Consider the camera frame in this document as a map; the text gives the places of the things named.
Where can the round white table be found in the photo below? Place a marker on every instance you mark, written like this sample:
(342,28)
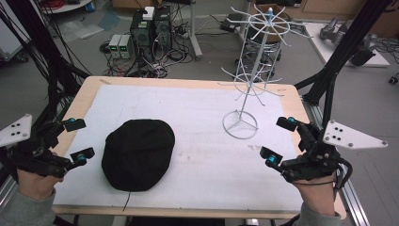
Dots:
(67,6)

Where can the black flat box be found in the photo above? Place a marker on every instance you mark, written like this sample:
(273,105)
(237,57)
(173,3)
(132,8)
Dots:
(230,23)

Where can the person's right hand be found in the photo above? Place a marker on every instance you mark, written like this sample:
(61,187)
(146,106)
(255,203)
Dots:
(318,194)

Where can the black caster wheel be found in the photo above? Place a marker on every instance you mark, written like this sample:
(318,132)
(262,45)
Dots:
(394,79)

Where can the chrome stool frame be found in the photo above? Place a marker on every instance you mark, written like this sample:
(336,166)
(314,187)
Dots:
(262,51)

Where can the white board platform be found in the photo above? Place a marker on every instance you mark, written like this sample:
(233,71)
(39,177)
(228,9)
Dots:
(351,59)

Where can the white box device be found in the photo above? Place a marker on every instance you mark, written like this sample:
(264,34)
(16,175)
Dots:
(148,13)

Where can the aluminium rail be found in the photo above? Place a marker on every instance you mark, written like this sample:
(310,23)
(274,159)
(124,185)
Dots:
(354,201)
(7,193)

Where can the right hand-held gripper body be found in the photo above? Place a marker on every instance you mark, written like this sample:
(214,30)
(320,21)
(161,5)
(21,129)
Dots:
(316,161)

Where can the black cap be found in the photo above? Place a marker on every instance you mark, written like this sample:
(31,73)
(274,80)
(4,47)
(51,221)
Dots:
(138,155)

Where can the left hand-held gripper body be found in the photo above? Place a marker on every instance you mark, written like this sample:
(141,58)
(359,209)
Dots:
(34,155)

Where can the black computer tower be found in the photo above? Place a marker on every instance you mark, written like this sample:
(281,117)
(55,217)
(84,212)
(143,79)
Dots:
(141,37)
(163,29)

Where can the white power supply unit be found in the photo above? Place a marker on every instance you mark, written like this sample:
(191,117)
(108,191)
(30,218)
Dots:
(126,46)
(114,46)

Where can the white table mat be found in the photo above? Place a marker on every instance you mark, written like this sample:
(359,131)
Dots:
(200,141)

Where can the grey metal stand leg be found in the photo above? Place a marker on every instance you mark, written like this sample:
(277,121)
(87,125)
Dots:
(195,37)

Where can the person's left hand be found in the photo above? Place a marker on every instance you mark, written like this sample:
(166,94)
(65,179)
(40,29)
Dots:
(34,185)

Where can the cardboard box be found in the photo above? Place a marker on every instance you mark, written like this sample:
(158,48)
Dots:
(282,9)

